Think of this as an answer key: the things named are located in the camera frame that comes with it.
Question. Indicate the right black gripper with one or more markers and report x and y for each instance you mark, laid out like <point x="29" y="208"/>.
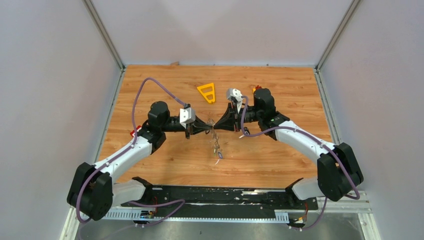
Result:
<point x="227" y="121"/>

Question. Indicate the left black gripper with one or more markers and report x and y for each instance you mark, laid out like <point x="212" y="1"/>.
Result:
<point x="197" y="127"/>

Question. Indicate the metal keyring with keys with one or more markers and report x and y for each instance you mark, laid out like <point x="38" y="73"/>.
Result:
<point x="215" y="141"/>

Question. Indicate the black head silver key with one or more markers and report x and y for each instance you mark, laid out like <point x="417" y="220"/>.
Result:
<point x="246" y="132"/>

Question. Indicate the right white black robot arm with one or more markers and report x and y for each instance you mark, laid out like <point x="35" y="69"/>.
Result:
<point x="338" y="171"/>

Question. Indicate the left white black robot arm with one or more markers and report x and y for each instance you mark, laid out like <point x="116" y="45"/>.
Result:
<point x="94" y="190"/>

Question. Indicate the yellow triangular plastic piece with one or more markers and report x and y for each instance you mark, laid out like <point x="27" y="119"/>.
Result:
<point x="208" y="92"/>

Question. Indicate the red green toy block figure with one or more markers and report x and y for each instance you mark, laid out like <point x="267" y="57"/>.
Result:
<point x="256" y="88"/>

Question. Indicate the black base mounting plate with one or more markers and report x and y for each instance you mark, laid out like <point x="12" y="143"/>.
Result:
<point x="223" y="202"/>

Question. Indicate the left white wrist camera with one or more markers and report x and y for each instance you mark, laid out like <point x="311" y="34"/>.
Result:
<point x="187" y="115"/>

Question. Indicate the white slotted cable duct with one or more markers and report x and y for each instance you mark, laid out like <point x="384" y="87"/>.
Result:
<point x="141" y="214"/>

